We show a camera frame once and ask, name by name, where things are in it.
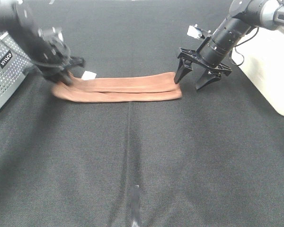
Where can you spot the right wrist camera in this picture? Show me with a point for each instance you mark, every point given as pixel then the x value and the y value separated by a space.
pixel 198 33

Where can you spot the brown towel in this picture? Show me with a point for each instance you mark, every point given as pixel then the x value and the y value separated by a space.
pixel 160 87

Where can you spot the white plastic storage box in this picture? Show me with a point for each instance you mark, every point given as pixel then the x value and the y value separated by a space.
pixel 260 56

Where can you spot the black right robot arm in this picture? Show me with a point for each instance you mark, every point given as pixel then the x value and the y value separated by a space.
pixel 243 17

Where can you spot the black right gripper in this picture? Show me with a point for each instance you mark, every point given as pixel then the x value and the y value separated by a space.
pixel 209 55

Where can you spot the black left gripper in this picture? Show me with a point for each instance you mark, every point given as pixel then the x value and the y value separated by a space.
pixel 53 56

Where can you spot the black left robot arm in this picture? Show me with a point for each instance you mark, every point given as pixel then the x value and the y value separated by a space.
pixel 16 18

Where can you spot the grey perforated laundry basket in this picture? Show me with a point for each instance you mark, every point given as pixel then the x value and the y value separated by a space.
pixel 13 62

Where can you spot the grey tape strip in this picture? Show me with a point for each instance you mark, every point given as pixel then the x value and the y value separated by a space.
pixel 135 206

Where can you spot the black table cloth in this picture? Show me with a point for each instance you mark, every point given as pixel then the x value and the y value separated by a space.
pixel 214 158

